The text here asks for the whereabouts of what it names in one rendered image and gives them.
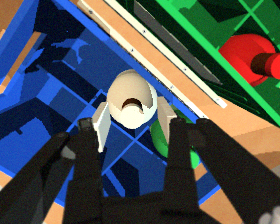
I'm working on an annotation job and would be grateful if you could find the green crate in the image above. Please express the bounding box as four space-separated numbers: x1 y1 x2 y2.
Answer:
115 0 280 109

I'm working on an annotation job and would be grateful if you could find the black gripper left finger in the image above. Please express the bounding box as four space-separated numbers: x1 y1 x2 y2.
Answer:
0 102 111 224

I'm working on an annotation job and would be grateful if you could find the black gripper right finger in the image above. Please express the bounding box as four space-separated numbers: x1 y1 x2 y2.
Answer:
157 96 280 224

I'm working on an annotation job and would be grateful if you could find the blue crate with dividers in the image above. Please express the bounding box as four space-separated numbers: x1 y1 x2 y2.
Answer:
0 0 200 197

